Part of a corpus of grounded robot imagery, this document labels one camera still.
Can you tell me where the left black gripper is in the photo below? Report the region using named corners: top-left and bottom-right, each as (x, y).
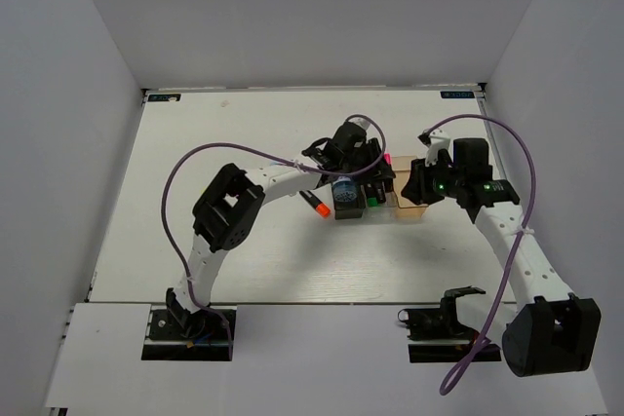
top-left (341, 137), bottom-right (397, 186)

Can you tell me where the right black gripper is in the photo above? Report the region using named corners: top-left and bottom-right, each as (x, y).
top-left (401, 153), bottom-right (464, 206)

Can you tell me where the blue cleaning gel jar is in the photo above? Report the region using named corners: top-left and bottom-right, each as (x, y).
top-left (331, 177), bottom-right (358, 209)

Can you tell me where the orange highlighter marker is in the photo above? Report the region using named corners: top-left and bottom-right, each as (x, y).
top-left (299, 191), bottom-right (332, 218)

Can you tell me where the yellow highlighter marker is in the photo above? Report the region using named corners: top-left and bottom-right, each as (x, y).
top-left (375, 183), bottom-right (386, 205)

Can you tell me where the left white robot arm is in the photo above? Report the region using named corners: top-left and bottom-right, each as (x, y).
top-left (160, 114), bottom-right (392, 338)

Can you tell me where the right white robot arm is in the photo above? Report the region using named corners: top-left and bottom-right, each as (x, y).
top-left (401, 133), bottom-right (602, 377)

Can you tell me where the amber transparent tray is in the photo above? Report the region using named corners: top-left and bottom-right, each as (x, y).
top-left (391, 156), bottom-right (428, 221)

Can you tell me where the clear transparent tray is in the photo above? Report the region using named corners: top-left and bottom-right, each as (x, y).
top-left (362, 184), bottom-right (397, 221)

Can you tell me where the grey transparent tray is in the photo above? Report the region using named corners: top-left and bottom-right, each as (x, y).
top-left (331, 178), bottom-right (365, 220)

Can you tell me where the right corner label sticker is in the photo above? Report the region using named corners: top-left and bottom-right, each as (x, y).
top-left (440, 91), bottom-right (475, 99)

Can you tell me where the corner label sticker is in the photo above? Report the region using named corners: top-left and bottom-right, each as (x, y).
top-left (147, 94), bottom-right (181, 102)
top-left (440, 91), bottom-right (475, 99)

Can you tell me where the left corner label sticker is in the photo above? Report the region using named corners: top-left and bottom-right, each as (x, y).
top-left (147, 94), bottom-right (181, 102)

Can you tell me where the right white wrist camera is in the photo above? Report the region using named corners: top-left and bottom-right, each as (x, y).
top-left (418, 129), bottom-right (450, 167)

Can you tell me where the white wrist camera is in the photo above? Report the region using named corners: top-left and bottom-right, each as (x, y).
top-left (418, 129), bottom-right (450, 167)
top-left (346, 116), bottom-right (371, 131)

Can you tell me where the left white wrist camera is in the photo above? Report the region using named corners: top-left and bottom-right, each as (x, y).
top-left (346, 116), bottom-right (371, 131)

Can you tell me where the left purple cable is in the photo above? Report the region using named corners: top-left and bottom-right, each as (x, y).
top-left (160, 114), bottom-right (389, 359)

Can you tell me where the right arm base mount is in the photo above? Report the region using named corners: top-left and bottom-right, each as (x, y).
top-left (397, 286), bottom-right (486, 364)

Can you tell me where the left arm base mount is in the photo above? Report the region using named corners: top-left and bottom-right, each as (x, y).
top-left (141, 308), bottom-right (233, 362)

